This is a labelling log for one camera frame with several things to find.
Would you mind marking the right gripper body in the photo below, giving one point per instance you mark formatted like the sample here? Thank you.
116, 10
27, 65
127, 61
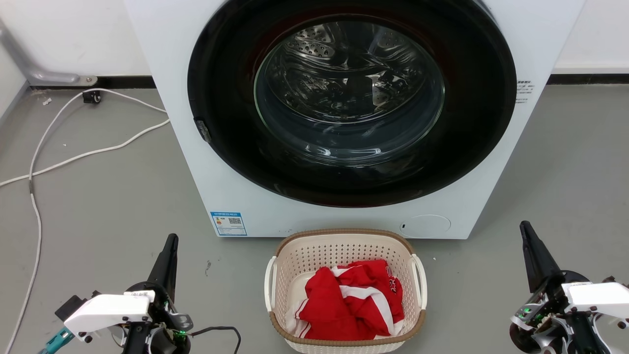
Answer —
545, 324

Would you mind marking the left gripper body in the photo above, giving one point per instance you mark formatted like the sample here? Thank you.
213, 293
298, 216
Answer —
159, 339

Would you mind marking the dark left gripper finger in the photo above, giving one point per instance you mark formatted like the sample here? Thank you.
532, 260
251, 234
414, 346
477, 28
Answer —
164, 268

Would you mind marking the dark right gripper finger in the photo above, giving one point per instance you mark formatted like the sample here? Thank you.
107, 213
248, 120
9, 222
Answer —
538, 260

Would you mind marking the beige perforated laundry basket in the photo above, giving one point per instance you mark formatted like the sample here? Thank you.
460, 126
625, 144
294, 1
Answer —
314, 250

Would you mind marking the blue energy label sticker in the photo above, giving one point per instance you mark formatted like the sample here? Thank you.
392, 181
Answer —
228, 224

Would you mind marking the white front-load washing machine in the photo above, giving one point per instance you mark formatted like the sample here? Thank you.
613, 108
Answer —
236, 209

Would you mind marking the round white filter cover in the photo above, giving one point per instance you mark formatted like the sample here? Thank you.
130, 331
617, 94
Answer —
425, 226

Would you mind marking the small printed text label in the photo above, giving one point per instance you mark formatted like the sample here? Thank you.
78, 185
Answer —
524, 91

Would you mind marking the red and white garment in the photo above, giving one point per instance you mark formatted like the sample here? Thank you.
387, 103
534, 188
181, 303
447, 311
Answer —
334, 305

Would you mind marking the round black washer door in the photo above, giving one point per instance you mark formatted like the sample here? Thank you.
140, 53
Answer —
223, 73

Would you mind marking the steel washer drum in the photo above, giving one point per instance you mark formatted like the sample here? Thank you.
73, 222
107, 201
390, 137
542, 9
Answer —
344, 73

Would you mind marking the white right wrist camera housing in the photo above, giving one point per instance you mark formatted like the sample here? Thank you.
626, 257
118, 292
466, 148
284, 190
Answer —
597, 297

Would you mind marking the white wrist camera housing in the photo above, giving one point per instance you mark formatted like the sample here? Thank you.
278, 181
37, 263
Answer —
108, 309
597, 297

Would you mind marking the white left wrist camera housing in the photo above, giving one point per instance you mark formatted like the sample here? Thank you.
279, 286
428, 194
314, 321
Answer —
108, 309

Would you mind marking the grey wall pipe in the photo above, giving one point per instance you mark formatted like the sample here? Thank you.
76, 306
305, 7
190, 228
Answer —
49, 77

